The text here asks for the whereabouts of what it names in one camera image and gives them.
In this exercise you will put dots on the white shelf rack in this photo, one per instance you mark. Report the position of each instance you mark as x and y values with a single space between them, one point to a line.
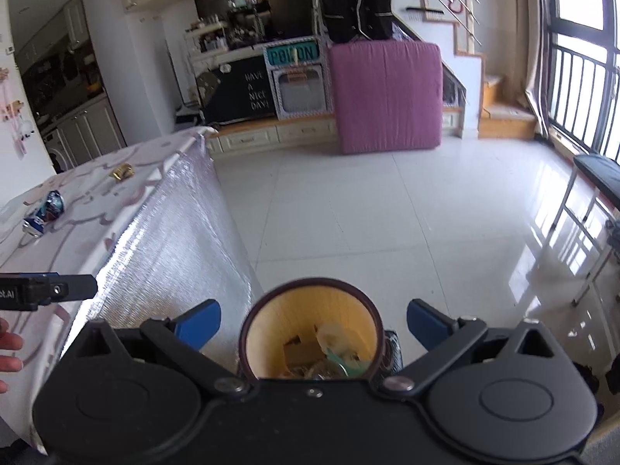
206 58

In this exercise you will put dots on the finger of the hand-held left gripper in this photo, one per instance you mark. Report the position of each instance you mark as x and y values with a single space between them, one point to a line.
72 287

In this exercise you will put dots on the beige curtain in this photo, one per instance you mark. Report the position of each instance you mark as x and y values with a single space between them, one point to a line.
530 48

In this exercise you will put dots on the white washing machine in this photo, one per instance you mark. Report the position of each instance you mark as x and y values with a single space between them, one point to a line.
59 152

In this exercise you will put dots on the gold foil wrapper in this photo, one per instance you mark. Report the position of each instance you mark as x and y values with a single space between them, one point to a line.
123 172

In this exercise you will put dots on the table with patterned cloth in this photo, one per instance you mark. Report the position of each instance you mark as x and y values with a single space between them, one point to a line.
87 193

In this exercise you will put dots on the low cream cabinet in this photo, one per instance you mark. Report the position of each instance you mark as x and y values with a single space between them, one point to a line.
271 135

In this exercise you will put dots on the pink mattress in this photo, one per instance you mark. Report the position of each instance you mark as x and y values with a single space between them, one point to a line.
387 97

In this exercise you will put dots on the brown cardboard box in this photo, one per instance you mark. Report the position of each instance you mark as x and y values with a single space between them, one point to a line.
300 348

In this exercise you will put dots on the crushed blue drink can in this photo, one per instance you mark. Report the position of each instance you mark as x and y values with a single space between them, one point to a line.
46 213

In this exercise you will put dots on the wooden staircase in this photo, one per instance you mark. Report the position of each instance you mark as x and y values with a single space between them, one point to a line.
503 116

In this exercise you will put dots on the black lettered board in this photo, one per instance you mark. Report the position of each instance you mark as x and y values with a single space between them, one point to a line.
237 92

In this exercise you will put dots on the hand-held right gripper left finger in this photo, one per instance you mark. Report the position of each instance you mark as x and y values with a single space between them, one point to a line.
198 324

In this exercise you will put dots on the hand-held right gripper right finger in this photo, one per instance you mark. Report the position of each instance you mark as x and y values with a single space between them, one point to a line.
428 324

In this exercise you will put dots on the teal lettered sign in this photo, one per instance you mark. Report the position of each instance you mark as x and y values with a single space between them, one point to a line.
290 53

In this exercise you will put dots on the black lumpy floor object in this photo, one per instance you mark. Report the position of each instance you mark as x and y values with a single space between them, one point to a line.
590 379

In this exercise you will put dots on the black plastic bag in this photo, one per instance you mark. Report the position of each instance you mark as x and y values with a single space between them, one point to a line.
393 351

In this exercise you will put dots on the person's left hand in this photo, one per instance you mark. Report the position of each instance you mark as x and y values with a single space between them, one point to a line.
9 340

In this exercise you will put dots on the white framed box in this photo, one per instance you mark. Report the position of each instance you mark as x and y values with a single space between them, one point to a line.
300 92

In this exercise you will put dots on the clear plastic wrapper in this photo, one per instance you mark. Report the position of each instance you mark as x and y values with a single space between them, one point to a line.
334 334

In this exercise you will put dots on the silver foil table cover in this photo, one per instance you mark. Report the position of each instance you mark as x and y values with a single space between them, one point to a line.
184 232

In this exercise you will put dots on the brown rimmed round bin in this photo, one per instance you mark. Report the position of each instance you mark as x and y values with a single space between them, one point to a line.
310 281

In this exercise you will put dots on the white frame padded bench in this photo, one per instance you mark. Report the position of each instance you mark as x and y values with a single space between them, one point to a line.
598 167

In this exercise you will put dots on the window with black railing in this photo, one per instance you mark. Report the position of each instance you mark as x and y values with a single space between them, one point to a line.
581 58

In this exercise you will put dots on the hanging black jacket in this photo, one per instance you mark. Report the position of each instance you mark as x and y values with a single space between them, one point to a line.
356 0

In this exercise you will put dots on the cream kitchen base cabinet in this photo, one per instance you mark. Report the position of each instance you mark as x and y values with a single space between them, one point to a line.
94 128

